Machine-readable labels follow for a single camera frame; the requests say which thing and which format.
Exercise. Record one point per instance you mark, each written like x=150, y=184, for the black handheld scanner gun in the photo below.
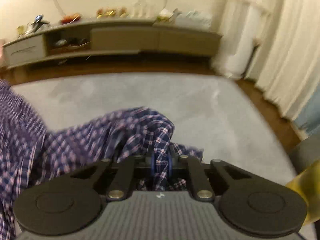
x=38, y=23

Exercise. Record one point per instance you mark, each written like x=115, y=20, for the white lace-covered air conditioner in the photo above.
x=243, y=27

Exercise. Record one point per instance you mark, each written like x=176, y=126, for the long grey tv cabinet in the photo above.
x=109, y=36

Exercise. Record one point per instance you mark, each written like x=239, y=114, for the white box on cabinet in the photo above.
x=194, y=19

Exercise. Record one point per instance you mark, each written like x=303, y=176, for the cream curtain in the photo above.
x=286, y=64

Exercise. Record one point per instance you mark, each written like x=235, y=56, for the clear glass cups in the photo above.
x=141, y=9

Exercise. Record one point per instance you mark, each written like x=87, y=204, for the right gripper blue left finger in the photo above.
x=153, y=164

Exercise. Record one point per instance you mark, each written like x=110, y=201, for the yellow cup on cabinet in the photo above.
x=21, y=30

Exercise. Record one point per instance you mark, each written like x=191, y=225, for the blue plaid shirt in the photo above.
x=32, y=154

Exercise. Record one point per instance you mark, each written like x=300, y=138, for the golden ornament set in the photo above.
x=112, y=12

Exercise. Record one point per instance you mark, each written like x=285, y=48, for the red fruit plate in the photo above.
x=70, y=18

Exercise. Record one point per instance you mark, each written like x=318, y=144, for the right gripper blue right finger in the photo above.
x=169, y=162

